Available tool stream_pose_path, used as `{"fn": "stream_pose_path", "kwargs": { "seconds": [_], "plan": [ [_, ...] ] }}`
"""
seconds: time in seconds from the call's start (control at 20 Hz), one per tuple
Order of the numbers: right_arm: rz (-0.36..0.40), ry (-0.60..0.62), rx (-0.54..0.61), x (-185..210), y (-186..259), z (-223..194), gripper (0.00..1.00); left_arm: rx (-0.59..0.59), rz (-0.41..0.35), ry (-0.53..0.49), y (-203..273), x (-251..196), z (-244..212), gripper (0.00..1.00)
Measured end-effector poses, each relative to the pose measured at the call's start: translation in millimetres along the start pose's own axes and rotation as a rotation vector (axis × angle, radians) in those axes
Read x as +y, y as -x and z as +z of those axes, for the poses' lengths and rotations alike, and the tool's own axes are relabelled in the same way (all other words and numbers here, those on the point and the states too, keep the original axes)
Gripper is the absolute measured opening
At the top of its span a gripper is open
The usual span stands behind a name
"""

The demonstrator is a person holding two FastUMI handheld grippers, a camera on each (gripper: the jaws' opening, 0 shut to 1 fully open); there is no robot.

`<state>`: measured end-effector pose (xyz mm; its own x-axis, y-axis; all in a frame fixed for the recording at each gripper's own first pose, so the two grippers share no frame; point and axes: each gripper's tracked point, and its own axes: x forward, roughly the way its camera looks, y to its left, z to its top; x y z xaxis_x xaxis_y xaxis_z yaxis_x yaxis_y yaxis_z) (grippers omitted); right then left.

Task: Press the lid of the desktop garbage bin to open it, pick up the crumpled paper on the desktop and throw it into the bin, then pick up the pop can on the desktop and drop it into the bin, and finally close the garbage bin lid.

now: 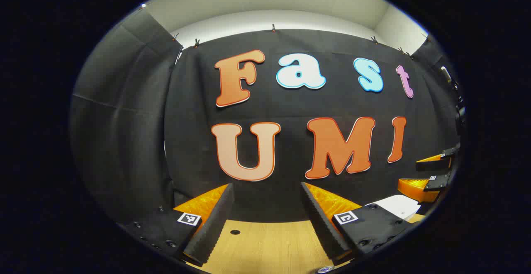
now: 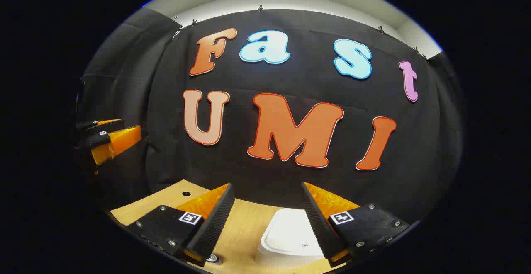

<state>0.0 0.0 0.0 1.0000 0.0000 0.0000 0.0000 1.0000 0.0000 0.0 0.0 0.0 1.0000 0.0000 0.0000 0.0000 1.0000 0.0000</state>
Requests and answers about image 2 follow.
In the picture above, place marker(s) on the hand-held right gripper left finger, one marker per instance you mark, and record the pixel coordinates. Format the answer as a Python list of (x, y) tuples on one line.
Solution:
[(213, 224)]

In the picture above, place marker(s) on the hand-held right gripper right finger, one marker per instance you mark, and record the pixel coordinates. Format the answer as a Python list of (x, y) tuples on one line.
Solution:
[(317, 224)]

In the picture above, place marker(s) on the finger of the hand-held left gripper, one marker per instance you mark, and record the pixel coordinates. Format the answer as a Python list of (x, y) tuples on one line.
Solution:
[(88, 124), (93, 140)]

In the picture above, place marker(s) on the white desktop garbage bin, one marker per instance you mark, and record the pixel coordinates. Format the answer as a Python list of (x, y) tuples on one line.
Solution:
[(290, 232)]

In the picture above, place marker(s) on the wooden desktop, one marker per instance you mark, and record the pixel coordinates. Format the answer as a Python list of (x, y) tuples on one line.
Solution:
[(244, 228)]

